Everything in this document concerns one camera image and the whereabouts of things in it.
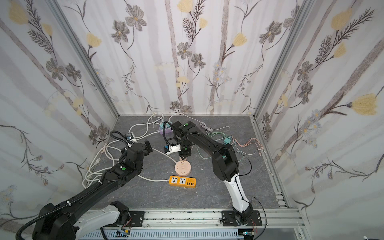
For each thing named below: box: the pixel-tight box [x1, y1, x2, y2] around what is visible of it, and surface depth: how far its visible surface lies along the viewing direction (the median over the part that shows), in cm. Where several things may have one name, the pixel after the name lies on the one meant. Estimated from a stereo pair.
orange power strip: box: [168, 175, 197, 189], surface depth 86 cm
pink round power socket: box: [174, 160, 192, 177], surface depth 92 cm
